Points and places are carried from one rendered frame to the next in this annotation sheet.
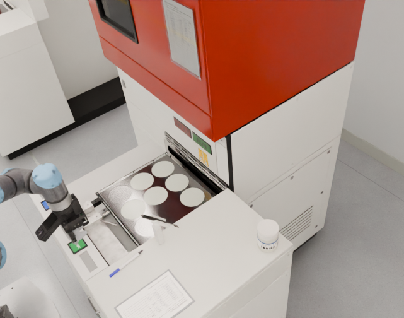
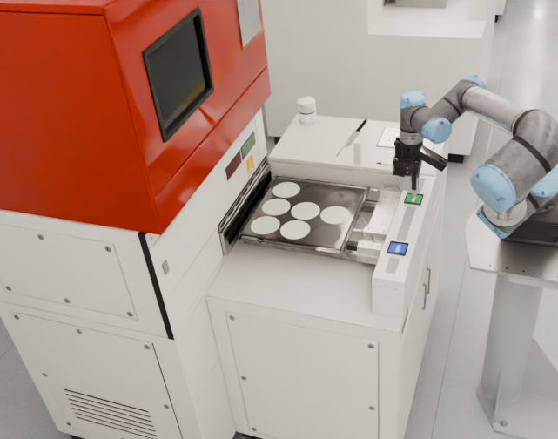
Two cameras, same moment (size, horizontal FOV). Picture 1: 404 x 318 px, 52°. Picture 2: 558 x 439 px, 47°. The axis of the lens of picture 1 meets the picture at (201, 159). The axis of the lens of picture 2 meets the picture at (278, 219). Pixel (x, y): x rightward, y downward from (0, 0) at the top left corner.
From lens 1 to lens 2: 2.74 m
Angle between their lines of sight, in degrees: 84
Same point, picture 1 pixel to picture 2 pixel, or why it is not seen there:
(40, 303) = (475, 237)
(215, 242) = (330, 138)
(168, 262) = (370, 149)
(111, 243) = (381, 212)
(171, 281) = (383, 140)
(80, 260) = (423, 189)
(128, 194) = (319, 228)
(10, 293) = (494, 263)
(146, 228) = (346, 195)
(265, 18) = not seen: outside the picture
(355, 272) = not seen: hidden behind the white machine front
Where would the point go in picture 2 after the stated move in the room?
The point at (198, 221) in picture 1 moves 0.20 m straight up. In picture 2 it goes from (319, 153) to (316, 105)
